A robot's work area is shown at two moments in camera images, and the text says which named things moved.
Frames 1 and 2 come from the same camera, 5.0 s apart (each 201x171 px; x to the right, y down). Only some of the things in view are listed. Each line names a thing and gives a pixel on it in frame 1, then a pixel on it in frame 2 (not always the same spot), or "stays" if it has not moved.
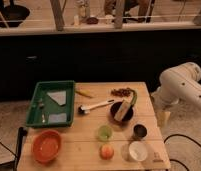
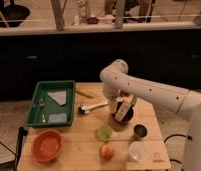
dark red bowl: x=115 y=108 stays
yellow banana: x=85 y=93 stays
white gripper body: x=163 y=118 -> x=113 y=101
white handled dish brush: x=86 y=110 stays
